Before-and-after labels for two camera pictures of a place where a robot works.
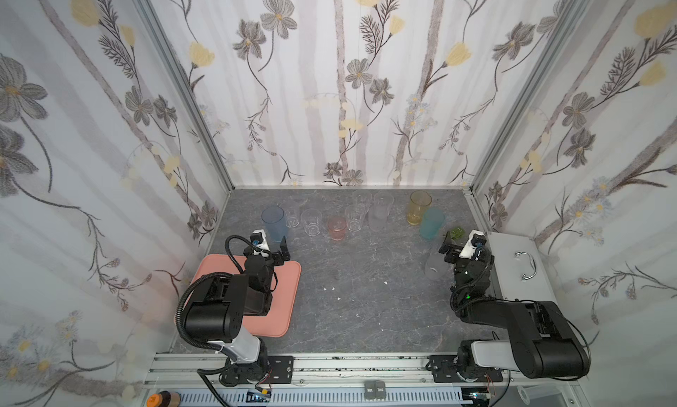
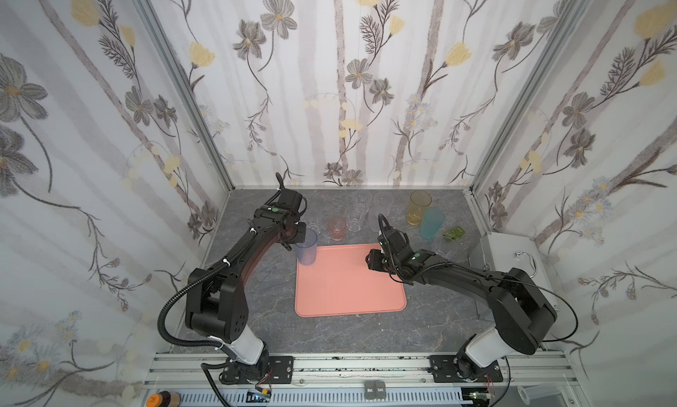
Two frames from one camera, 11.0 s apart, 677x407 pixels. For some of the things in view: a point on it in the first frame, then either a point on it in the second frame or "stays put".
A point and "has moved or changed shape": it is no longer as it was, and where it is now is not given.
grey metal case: x=520 y=269 stays put
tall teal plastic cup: x=432 y=223 stays put
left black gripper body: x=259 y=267 -> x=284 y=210
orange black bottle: x=164 y=399 stays put
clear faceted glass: x=354 y=214 stays put
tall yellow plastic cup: x=419 y=200 stays put
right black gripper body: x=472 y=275 -> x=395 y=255
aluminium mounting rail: x=352 y=381 stays put
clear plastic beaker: x=530 y=392 stays put
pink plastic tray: x=277 y=321 -> x=340 y=283
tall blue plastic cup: x=275 y=222 has moved or changed shape
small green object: x=457 y=233 stays put
